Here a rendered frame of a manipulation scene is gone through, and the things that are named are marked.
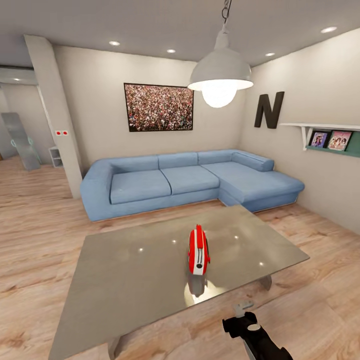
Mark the sofa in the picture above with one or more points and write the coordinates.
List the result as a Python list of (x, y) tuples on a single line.
[(120, 187)]

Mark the decorative sign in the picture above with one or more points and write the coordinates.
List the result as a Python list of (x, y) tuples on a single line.
[(264, 107)]

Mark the standing mirror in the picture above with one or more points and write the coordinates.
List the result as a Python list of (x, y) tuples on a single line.
[(21, 140)]

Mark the radio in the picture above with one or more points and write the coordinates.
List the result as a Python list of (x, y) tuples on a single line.
[(198, 257)]

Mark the room light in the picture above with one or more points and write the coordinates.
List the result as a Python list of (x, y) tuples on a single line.
[(223, 63)]

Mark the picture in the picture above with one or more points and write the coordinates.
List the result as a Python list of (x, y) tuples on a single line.
[(339, 140), (319, 138), (153, 108)]

